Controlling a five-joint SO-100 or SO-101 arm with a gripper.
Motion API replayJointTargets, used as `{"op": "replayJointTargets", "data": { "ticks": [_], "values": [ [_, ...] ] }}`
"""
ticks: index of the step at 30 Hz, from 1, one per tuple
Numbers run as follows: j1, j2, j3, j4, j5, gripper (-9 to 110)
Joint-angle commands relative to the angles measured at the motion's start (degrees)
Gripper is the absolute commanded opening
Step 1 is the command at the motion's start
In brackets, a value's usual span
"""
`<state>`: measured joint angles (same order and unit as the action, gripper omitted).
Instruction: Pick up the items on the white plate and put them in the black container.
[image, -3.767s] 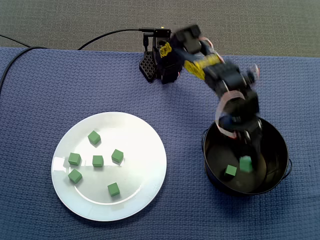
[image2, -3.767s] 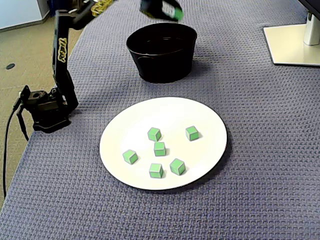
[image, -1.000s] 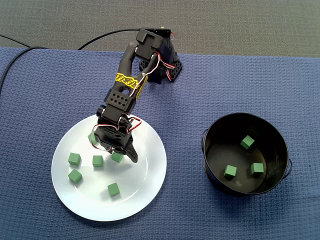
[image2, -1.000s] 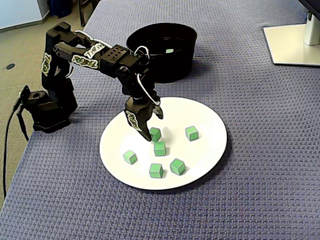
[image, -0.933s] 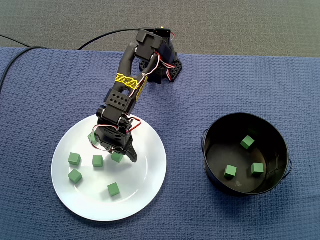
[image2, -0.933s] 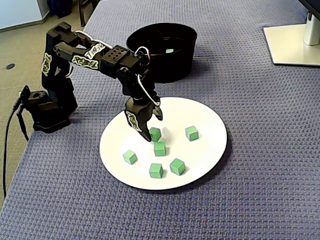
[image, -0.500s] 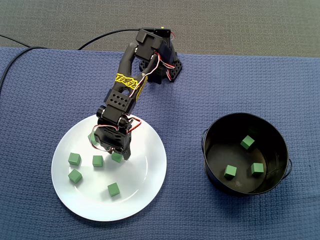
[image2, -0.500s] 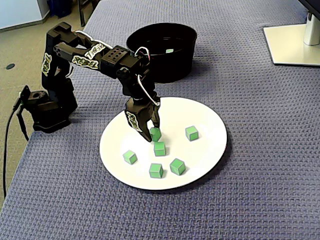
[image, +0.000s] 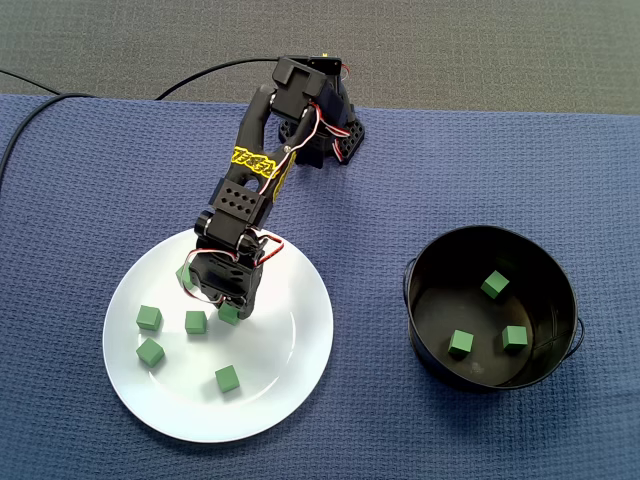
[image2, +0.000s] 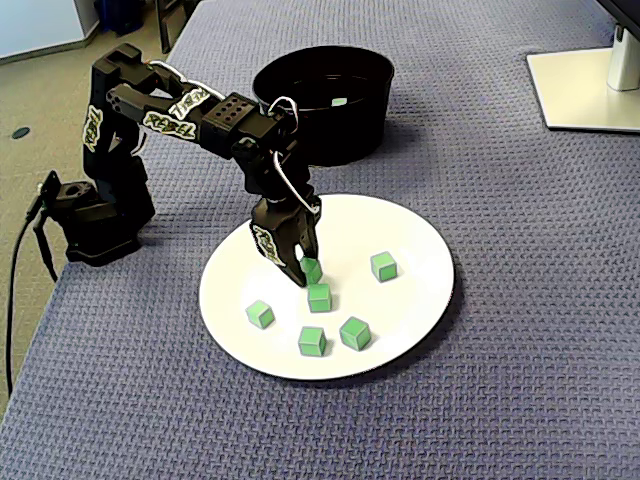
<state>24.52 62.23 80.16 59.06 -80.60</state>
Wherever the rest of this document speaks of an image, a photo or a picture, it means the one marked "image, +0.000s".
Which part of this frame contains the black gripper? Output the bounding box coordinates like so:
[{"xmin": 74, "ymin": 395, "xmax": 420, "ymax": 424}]
[{"xmin": 187, "ymin": 248, "xmax": 265, "ymax": 322}]

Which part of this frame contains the white round plate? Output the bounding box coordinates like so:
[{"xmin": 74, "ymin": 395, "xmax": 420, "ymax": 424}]
[{"xmin": 102, "ymin": 228, "xmax": 335, "ymax": 444}]

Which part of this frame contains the black round metal container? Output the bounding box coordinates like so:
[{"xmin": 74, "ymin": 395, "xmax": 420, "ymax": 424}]
[{"xmin": 402, "ymin": 224, "xmax": 586, "ymax": 394}]

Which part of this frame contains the blue waffle weave cloth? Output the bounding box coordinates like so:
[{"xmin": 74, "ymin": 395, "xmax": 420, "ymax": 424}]
[{"xmin": 0, "ymin": 93, "xmax": 640, "ymax": 480}]

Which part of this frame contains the long black robot cable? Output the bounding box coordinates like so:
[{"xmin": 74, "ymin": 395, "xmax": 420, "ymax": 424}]
[{"xmin": 153, "ymin": 55, "xmax": 281, "ymax": 101}]

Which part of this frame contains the thick black cable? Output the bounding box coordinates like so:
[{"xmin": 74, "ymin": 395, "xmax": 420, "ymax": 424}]
[{"xmin": 0, "ymin": 92, "xmax": 94, "ymax": 194}]

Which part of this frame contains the thin black cable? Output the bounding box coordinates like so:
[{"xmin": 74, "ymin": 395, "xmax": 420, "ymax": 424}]
[{"xmin": 0, "ymin": 68, "xmax": 61, "ymax": 95}]

